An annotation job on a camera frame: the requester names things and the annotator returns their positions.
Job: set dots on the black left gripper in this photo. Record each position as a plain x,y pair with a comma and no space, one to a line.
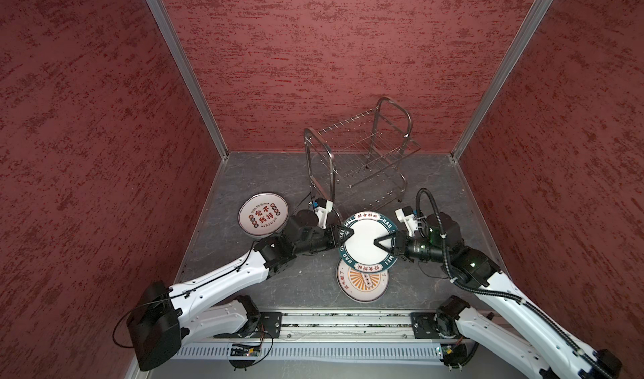
334,231

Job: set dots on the aluminium left corner post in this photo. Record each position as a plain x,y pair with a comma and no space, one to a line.
183,64

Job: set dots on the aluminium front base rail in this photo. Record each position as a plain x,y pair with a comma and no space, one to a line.
359,336

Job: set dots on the aluminium corner post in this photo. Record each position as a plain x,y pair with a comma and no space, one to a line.
522,38
183,64

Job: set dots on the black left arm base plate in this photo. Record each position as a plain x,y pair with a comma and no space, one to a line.
258,325

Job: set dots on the stainless steel dish rack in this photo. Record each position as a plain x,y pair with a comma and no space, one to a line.
356,162

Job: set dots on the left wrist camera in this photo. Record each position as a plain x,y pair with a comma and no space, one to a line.
322,209

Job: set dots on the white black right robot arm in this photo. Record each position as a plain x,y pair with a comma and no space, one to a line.
536,345

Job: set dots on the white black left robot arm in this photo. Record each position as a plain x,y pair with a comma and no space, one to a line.
168,317

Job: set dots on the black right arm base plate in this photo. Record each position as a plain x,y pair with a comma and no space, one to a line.
427,325

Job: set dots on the right small circuit board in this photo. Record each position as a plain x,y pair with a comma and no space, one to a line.
453,356

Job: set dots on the left small circuit board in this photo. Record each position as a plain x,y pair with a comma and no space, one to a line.
246,351

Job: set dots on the aluminium right corner post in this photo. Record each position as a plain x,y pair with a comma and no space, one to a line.
522,38

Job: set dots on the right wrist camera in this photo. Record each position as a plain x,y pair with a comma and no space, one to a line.
406,216

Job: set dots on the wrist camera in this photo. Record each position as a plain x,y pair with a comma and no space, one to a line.
322,209
406,216

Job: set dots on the small circuit board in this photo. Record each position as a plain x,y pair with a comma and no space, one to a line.
246,351
453,356

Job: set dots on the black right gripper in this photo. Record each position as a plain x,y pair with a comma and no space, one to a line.
399,246

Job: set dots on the white plate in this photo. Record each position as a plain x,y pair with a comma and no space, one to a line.
361,253
361,287
263,214

